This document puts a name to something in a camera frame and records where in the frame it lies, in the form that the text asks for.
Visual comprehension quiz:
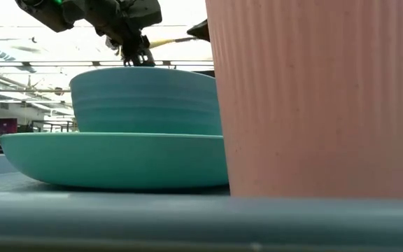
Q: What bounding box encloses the dark wall screen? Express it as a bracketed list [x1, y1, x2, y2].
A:
[0, 118, 19, 136]

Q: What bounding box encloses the blue-teal bowl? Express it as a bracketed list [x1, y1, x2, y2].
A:
[69, 66, 223, 137]

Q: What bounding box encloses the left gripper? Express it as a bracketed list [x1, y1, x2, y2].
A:
[60, 0, 163, 67]

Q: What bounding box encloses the teal plate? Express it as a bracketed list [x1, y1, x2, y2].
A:
[0, 132, 229, 190]

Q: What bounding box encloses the black divider screen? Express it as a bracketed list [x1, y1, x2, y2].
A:
[190, 69, 216, 78]

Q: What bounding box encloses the pink cup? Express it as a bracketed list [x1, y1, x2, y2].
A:
[204, 0, 403, 200]

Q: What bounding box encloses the horizontal overhead rail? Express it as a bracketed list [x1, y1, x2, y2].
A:
[0, 59, 215, 69]

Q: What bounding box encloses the knife with pale yellow handle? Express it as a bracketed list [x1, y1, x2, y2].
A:
[148, 36, 199, 50]

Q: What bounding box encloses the blue plastic tray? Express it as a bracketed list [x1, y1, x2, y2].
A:
[0, 153, 403, 252]

